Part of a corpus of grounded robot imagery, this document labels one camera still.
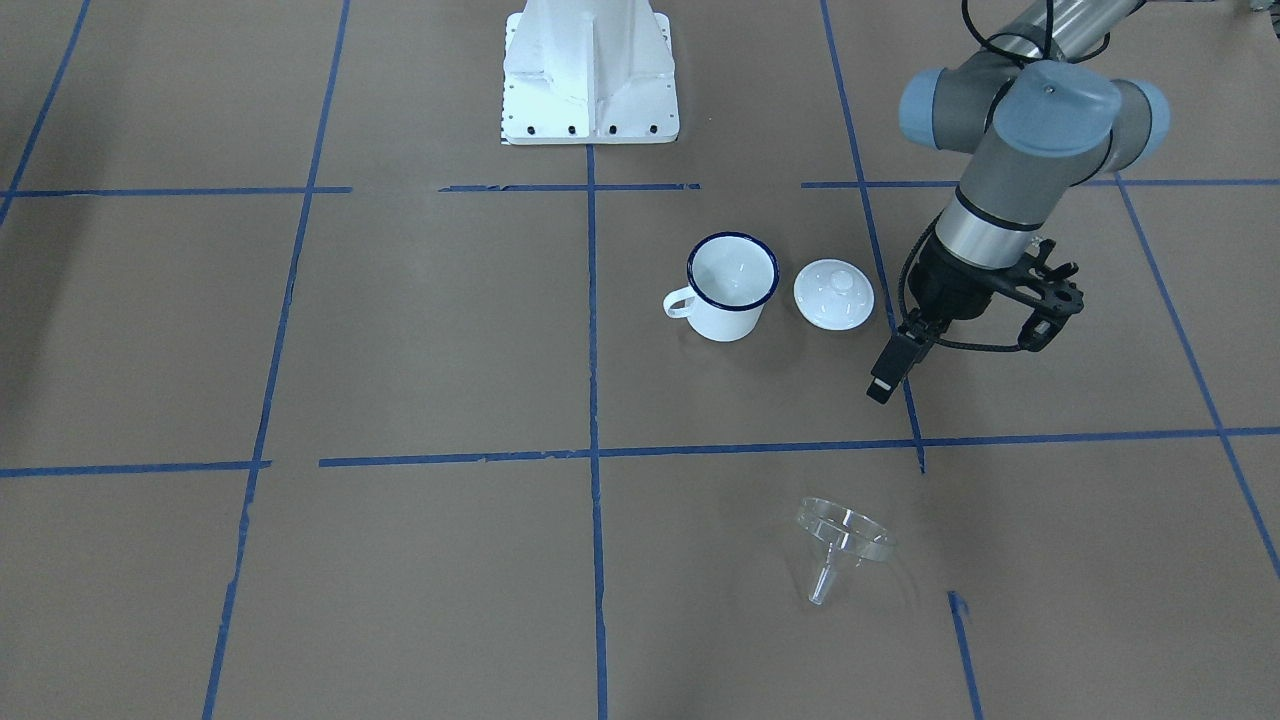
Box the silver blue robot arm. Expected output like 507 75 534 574
867 1 1171 404

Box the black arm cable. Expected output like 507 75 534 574
897 0 1111 354

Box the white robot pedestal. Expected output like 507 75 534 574
500 1 681 146

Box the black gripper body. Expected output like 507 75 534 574
911 240 1002 334

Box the clear plastic funnel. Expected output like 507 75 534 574
795 496 899 606

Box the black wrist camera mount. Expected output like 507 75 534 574
995 236 1084 352

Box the white enamel cup blue rim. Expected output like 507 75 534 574
662 232 780 343

